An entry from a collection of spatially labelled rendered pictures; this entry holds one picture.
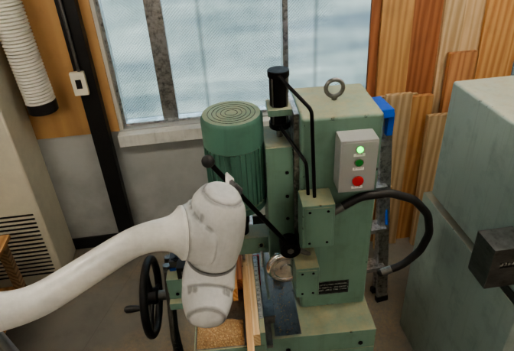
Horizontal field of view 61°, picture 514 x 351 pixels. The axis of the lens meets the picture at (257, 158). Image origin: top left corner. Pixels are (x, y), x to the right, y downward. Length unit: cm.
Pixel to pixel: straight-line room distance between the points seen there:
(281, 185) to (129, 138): 154
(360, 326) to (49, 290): 102
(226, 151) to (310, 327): 67
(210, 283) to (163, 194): 210
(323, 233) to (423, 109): 155
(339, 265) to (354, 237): 12
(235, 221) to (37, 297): 37
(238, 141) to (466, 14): 188
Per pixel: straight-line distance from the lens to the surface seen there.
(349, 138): 114
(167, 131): 264
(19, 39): 245
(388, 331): 259
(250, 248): 147
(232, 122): 117
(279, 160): 123
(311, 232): 124
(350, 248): 143
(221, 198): 77
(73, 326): 282
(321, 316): 158
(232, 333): 138
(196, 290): 88
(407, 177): 285
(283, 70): 118
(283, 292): 164
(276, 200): 131
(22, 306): 89
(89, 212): 309
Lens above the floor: 203
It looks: 31 degrees down
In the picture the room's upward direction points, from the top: 3 degrees counter-clockwise
